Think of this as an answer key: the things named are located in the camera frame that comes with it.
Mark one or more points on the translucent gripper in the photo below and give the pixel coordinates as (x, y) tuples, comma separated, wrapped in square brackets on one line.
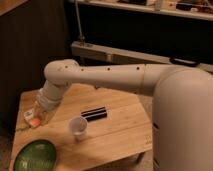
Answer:
[(40, 112)]

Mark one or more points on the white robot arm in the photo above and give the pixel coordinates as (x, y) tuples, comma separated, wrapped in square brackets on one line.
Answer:
[(182, 112)]

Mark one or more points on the white toothpaste tube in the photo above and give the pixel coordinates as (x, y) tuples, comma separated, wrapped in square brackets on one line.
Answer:
[(28, 115)]

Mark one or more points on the clear plastic cup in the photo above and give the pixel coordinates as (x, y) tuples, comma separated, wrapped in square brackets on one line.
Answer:
[(78, 127)]

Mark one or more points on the wooden table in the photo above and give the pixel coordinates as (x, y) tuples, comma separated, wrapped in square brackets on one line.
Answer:
[(124, 132)]

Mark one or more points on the black rectangular case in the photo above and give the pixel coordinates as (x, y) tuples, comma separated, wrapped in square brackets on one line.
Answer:
[(94, 114)]

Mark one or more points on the grey metal beam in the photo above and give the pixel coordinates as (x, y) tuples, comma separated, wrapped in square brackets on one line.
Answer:
[(115, 55)]

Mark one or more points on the metal pole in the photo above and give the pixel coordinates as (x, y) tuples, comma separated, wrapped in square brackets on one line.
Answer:
[(81, 37)]

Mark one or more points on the cluttered shelf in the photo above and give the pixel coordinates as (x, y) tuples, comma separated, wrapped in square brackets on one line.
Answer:
[(146, 9)]

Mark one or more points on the black handle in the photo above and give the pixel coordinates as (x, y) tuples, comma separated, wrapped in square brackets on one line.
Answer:
[(183, 62)]

